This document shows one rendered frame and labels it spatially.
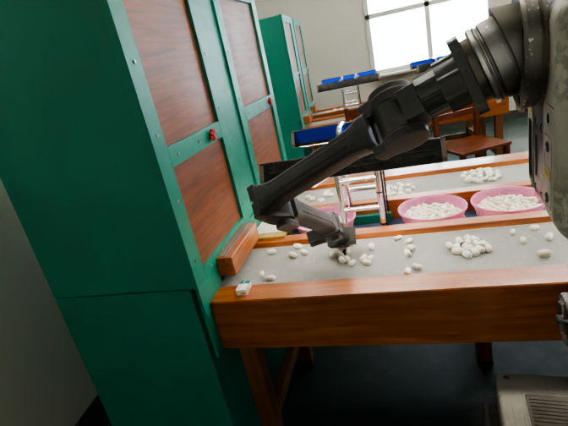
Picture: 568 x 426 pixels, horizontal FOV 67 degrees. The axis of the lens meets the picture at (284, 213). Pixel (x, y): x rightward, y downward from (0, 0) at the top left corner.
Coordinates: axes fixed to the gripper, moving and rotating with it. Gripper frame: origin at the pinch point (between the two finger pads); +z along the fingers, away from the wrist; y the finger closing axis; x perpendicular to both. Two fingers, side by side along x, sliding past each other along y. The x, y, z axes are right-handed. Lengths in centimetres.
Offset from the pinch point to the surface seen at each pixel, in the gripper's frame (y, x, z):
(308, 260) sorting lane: 13.2, 6.6, -4.6
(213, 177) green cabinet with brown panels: 42, -22, -27
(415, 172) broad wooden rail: -29, -49, 58
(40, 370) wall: 129, 43, -6
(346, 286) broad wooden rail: -3.1, 20.2, -24.0
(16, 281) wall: 129, 9, -25
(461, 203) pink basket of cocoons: -44, -18, 24
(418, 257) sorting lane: -25.1, 9.4, -6.9
